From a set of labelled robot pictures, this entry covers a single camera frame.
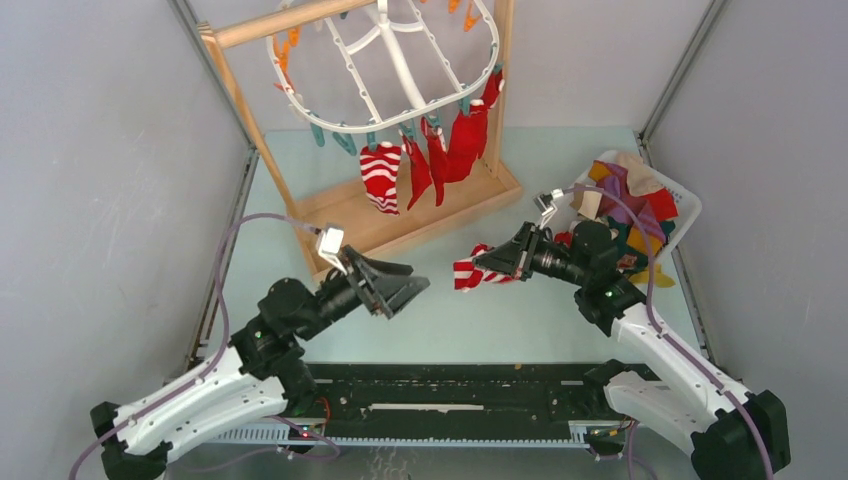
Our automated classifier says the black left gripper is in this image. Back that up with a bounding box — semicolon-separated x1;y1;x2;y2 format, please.
299;245;431;340

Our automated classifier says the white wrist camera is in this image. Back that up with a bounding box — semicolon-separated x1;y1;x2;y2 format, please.
315;224;347;274
533;189;564;229

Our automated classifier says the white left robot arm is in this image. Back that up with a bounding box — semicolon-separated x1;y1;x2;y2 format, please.
90;246;430;479

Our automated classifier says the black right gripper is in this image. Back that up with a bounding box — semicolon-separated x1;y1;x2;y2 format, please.
472;222;588;288

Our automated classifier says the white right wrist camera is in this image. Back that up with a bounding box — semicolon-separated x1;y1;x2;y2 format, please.
533;189;564;229

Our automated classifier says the white oval clip hanger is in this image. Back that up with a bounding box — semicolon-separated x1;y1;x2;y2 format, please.
265;1;502;136

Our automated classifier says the pile of colourful socks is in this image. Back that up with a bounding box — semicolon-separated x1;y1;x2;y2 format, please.
553;150;685;288

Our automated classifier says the red white striped sock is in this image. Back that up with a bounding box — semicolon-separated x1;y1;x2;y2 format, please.
360;141;402;216
452;243;515;292

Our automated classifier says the wooden hanger stand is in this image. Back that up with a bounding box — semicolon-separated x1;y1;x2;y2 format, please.
197;1;522;258

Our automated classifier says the white laundry basket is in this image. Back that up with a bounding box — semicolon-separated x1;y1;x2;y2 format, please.
566;150;702;270

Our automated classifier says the red Santa sock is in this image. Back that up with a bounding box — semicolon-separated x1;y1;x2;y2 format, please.
446;99;488;183
420;117;448;207
401;134;432;210
480;69;505;109

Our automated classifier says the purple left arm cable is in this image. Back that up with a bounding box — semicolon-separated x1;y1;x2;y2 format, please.
66;211;342;480

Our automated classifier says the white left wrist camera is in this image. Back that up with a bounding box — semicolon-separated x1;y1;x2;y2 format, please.
315;224;347;274

